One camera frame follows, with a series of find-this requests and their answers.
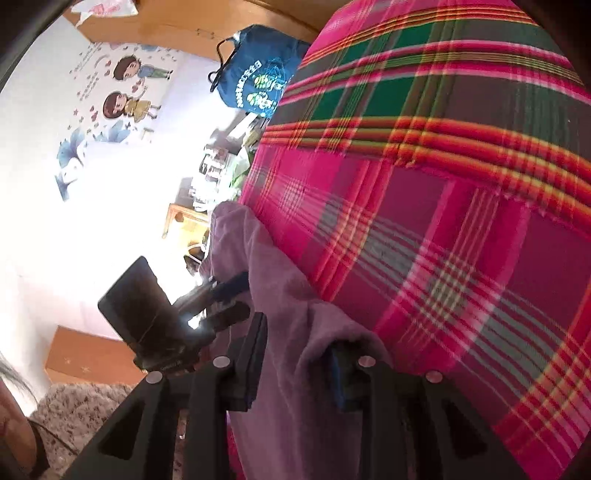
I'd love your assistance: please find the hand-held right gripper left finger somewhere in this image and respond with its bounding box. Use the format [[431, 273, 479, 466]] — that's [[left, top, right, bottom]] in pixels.
[[62, 312, 269, 480]]

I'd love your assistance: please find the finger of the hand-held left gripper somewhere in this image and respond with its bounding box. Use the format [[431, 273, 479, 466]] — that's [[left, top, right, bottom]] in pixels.
[[173, 271, 250, 320], [198, 302, 253, 340]]

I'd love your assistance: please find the blue drawstring bag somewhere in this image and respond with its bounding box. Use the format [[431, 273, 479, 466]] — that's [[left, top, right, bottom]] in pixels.
[[208, 24, 312, 116]]

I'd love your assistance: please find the pink green plaid blanket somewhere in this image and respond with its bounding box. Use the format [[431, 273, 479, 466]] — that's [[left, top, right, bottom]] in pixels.
[[235, 0, 591, 480]]

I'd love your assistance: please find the cartoon children wall sticker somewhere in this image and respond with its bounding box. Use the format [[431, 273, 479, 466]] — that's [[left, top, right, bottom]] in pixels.
[[55, 41, 181, 204]]

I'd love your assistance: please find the small wooden table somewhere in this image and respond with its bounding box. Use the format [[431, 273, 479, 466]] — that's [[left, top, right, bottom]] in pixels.
[[161, 203, 214, 239]]

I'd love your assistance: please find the purple garment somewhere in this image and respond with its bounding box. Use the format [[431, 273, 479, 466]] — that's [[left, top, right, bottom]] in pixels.
[[198, 202, 393, 480]]

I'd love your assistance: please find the wooden wardrobe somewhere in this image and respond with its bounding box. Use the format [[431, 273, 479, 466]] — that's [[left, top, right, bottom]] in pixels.
[[65, 0, 347, 61]]

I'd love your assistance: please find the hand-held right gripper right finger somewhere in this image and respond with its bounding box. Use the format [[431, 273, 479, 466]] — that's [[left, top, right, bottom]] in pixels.
[[325, 344, 527, 480]]

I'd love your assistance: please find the pile of bedside clutter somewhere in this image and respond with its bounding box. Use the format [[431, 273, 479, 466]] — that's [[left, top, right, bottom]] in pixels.
[[185, 115, 271, 213]]

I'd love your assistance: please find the black cable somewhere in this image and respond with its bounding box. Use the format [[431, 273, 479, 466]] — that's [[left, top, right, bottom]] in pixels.
[[28, 418, 81, 457]]

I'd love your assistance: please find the person's head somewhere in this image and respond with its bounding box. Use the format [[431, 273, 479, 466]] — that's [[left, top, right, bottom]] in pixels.
[[0, 351, 49, 480]]

